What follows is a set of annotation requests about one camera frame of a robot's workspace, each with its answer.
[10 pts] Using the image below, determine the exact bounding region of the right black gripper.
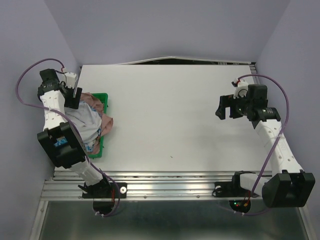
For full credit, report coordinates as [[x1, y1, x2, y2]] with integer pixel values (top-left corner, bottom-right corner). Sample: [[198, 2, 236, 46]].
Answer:
[[214, 90, 253, 120]]

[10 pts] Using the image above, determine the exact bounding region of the white skirt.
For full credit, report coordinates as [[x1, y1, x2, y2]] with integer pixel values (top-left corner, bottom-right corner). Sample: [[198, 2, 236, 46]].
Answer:
[[65, 101, 102, 145]]

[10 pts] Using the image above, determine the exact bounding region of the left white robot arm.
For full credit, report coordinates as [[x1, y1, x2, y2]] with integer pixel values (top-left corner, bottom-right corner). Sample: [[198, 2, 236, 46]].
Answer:
[[37, 68, 113, 199]]

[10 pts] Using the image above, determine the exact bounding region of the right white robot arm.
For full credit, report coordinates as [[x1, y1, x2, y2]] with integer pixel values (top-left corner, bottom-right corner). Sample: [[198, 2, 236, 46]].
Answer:
[[213, 81, 316, 208]]

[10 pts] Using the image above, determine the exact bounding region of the green plastic bin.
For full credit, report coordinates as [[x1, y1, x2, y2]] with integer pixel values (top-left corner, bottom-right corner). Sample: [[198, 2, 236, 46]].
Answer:
[[88, 93, 108, 159]]

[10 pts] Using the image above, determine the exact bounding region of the pink skirt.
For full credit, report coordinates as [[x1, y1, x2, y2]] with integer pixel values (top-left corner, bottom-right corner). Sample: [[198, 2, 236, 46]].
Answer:
[[79, 92, 115, 154]]

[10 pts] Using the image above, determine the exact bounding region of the blue floral skirt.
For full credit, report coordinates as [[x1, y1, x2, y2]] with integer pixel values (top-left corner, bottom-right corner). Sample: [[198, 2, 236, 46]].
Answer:
[[82, 127, 102, 155]]

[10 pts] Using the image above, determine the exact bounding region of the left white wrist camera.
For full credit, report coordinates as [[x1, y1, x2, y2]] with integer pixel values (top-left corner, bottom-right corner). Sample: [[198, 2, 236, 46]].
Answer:
[[63, 72, 78, 89]]

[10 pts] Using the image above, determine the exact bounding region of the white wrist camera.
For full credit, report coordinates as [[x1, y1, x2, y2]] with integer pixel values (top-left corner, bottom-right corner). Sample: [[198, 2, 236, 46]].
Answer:
[[231, 78, 249, 99], [63, 72, 78, 89]]

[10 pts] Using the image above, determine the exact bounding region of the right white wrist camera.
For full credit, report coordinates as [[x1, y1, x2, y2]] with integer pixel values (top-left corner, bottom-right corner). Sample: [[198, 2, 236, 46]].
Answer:
[[231, 78, 249, 99]]

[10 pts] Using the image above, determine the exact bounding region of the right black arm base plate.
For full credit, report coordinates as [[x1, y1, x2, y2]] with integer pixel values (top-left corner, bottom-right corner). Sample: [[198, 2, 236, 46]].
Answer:
[[212, 181, 261, 198]]

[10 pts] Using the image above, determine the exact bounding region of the aluminium table frame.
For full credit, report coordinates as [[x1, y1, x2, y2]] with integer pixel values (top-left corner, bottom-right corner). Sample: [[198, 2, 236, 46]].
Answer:
[[29, 61, 318, 240]]

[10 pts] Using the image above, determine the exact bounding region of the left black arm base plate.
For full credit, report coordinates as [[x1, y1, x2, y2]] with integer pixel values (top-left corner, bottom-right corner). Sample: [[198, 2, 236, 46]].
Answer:
[[78, 182, 127, 199]]

